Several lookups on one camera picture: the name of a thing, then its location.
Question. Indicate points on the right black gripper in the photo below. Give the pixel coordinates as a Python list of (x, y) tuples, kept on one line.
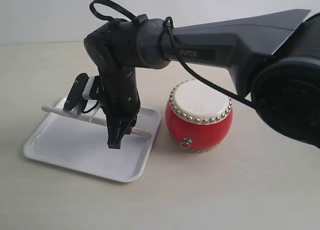
[(119, 93)]

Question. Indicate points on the wooden drumstick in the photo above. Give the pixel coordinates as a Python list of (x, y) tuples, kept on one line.
[(92, 119)]

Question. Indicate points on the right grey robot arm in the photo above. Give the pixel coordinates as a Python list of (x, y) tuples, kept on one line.
[(272, 59)]

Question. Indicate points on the small red drum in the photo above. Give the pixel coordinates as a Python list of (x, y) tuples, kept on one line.
[(197, 116)]

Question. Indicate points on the white plastic tray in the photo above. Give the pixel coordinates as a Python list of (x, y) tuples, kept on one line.
[(82, 146)]

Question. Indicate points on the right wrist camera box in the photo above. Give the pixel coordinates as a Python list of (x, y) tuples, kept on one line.
[(84, 88)]

